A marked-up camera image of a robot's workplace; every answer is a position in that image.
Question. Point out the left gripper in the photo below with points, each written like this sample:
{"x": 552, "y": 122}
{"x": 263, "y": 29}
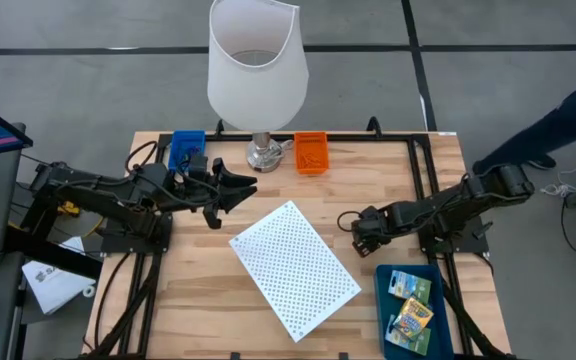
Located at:
{"x": 193, "y": 192}

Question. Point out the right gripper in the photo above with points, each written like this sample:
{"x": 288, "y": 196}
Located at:
{"x": 373, "y": 227}

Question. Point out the orange plastic basket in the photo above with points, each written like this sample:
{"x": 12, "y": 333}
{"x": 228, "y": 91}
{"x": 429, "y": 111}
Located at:
{"x": 300, "y": 167}

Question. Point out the green blue card box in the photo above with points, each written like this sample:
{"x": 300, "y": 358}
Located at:
{"x": 410, "y": 346}
{"x": 409, "y": 286}

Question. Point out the yellow green crayon box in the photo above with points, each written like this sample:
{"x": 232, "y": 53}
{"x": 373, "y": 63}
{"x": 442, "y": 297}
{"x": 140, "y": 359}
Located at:
{"x": 412, "y": 317}

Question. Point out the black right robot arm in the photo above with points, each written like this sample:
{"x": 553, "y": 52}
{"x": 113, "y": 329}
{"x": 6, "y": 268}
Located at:
{"x": 468, "y": 197}

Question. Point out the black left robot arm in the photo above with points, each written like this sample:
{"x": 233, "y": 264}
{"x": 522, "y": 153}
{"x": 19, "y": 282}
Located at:
{"x": 103, "y": 192}

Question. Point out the silver metal lamp base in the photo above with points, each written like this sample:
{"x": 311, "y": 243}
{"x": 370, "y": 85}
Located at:
{"x": 263, "y": 157}

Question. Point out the blue plastic basket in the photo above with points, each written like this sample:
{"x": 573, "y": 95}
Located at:
{"x": 180, "y": 142}

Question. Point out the white perforated metal shelf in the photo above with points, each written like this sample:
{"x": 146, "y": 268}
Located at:
{"x": 293, "y": 275}

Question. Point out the white fabric lamp shade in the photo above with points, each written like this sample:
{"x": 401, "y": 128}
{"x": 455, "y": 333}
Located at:
{"x": 258, "y": 95}

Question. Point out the teal plastic bin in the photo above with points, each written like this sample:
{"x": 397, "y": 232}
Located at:
{"x": 442, "y": 305}

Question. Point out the white paper sheets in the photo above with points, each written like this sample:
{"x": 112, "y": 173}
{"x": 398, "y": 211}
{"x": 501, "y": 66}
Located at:
{"x": 53, "y": 285}

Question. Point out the person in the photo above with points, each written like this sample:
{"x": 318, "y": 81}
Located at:
{"x": 568, "y": 120}

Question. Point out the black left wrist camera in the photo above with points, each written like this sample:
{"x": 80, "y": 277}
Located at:
{"x": 198, "y": 165}

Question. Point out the black frame clamp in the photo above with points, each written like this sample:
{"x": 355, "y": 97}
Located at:
{"x": 219, "y": 126}
{"x": 374, "y": 125}

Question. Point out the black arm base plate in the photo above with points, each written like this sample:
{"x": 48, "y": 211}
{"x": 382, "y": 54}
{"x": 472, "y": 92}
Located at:
{"x": 118, "y": 245}
{"x": 468, "y": 243}

